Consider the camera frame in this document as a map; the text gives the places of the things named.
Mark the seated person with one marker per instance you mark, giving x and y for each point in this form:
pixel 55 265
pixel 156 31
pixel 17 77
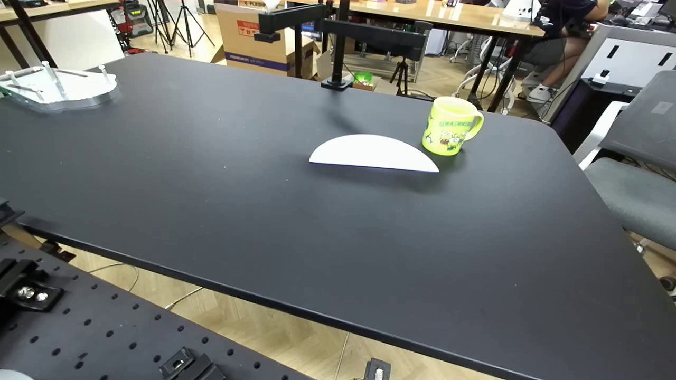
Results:
pixel 556 52

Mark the tall black tripod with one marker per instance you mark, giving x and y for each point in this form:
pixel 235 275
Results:
pixel 185 18

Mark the small silver-black clamp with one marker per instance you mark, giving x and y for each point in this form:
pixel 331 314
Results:
pixel 378 369

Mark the black clamp bracket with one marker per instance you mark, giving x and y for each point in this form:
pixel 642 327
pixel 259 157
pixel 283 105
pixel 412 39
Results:
pixel 187 366

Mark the grey slotted cabinet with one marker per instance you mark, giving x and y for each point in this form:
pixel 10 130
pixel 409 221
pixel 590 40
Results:
pixel 634 60

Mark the clear acrylic rack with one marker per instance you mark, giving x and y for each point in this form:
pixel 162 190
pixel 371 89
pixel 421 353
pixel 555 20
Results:
pixel 65 84

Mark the white plate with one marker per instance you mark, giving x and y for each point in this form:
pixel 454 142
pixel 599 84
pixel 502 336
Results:
pixel 373 153

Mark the long wooden table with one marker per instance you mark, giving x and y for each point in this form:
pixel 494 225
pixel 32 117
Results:
pixel 479 18

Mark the cardboard box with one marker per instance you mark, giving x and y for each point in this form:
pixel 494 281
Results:
pixel 239 34

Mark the grey office chair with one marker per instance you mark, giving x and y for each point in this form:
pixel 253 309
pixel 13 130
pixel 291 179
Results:
pixel 634 196

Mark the small black tripod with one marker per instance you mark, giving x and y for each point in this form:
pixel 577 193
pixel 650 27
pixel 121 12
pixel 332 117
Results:
pixel 402 75

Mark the black bracket with silver screws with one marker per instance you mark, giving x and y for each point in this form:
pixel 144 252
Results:
pixel 32 293

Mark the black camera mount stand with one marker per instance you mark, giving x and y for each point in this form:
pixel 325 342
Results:
pixel 373 35

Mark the white panel board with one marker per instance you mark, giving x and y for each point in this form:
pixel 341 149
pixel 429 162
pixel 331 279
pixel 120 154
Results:
pixel 78 39

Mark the wooden desk with black legs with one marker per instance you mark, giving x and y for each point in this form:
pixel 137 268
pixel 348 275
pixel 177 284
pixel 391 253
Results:
pixel 43 11

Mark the yellow-green printed mug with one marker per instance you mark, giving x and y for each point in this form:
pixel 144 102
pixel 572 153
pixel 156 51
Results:
pixel 447 126

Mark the green tape roll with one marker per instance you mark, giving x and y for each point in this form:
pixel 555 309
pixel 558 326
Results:
pixel 365 79

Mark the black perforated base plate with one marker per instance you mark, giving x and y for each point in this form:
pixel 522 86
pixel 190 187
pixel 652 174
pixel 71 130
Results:
pixel 91 330

